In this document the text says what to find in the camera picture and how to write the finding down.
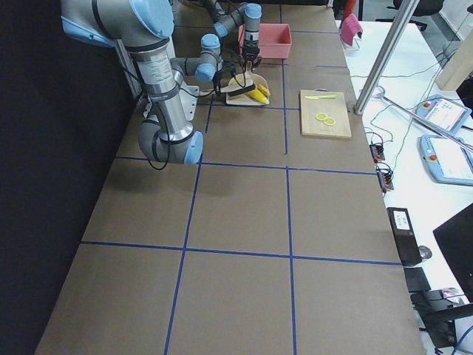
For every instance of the black monitor corner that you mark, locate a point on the black monitor corner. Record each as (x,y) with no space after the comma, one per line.
(454,238)

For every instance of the teach pendant far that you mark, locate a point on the teach pendant far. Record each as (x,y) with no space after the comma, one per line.
(445,113)

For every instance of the teach pendant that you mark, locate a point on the teach pendant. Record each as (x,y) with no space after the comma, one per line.
(445,161)
(445,113)

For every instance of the black box with label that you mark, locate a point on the black box with label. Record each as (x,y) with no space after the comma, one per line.
(404,236)

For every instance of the white side table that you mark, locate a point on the white side table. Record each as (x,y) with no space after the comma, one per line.
(408,79)

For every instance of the red cloth on table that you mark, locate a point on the red cloth on table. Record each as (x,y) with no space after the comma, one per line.
(349,30)

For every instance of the toy lemon slice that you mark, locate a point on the toy lemon slice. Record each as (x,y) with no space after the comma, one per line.
(329,121)
(321,116)

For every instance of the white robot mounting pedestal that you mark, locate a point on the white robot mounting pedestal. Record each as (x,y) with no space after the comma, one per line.
(188,95)

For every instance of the yellow toy corn cob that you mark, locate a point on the yellow toy corn cob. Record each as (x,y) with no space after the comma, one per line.
(258,96)

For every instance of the wooden cutting board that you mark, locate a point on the wooden cutting board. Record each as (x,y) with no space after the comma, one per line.
(335,108)

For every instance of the orange black connector box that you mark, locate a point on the orange black connector box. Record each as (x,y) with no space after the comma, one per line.
(377,152)
(385,177)

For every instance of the teach pendant near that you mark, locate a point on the teach pendant near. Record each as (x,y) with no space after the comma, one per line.
(445,161)

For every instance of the yellow plastic toy knife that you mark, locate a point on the yellow plastic toy knife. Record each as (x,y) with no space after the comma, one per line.
(319,97)

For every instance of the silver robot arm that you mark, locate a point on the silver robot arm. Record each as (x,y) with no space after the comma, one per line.
(246,15)
(145,28)

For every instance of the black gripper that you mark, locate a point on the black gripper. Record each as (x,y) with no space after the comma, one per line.
(250,47)

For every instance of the black camera bracket wrist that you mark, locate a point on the black camera bracket wrist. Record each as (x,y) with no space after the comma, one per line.
(231,69)

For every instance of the pink plastic bin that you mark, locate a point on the pink plastic bin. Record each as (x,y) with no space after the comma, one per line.
(274,41)

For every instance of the tan toy ginger root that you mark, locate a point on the tan toy ginger root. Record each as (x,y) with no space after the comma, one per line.
(264,90)

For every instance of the beige hand brush black bristles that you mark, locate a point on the beige hand brush black bristles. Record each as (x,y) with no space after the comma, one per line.
(234,90)

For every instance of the beige plastic dustpan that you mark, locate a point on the beige plastic dustpan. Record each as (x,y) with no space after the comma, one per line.
(250,78)

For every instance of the silver metal pole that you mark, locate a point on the silver metal pole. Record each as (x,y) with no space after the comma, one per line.
(394,34)

